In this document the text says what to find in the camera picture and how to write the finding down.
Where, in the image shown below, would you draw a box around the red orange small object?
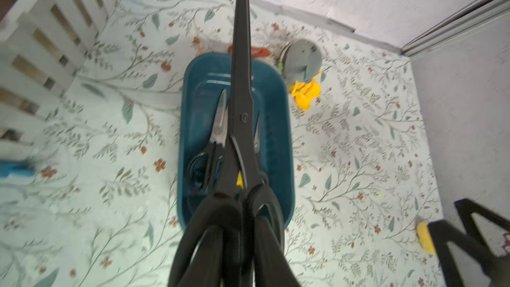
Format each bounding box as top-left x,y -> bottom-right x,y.
227,45 -> 271,58

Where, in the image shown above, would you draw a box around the blue white toy crib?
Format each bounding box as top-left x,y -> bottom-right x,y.
1,0 -> 120,178

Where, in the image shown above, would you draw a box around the yellow toy piece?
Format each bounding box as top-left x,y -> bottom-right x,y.
290,72 -> 322,110

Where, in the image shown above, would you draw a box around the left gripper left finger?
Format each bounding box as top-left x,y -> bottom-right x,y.
175,223 -> 223,286

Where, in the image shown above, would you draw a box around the black handled steel scissors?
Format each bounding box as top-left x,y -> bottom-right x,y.
185,90 -> 228,193

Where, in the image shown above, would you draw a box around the grey plush toy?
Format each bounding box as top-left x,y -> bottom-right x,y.
280,39 -> 323,86

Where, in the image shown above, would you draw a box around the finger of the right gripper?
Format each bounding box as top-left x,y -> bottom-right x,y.
428,220 -> 502,286
454,199 -> 509,247

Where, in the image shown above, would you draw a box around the teal plastic storage box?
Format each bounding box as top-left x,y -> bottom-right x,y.
176,52 -> 296,232

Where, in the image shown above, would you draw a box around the yellow black scissors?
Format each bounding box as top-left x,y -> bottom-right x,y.
236,171 -> 244,189

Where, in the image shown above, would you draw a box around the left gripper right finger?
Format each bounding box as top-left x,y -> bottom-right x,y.
254,216 -> 300,287

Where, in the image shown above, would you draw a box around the all black scissors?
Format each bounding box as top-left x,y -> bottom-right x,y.
169,0 -> 284,286

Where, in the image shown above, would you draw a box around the yellow sponge ball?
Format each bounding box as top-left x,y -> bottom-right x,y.
416,222 -> 436,255

